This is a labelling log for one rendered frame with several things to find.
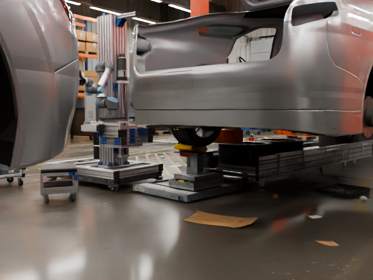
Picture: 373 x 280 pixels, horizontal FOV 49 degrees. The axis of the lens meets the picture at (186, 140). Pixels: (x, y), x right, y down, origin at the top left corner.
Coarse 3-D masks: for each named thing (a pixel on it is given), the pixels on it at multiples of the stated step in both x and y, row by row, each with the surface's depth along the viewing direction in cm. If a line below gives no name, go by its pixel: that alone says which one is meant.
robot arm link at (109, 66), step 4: (104, 64) 469; (108, 64) 466; (112, 64) 469; (108, 68) 464; (112, 68) 466; (104, 72) 461; (108, 72) 462; (112, 72) 468; (104, 76) 457; (108, 76) 461; (100, 80) 454; (104, 80) 455; (100, 84) 450; (104, 84) 455; (92, 88) 449; (96, 88) 447; (100, 88) 445; (96, 92) 448; (100, 92) 446
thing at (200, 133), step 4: (192, 128) 419; (200, 128) 461; (200, 132) 456; (204, 132) 452; (208, 132) 449; (212, 132) 445; (196, 136) 425; (200, 136) 445; (204, 136) 442; (208, 136) 439
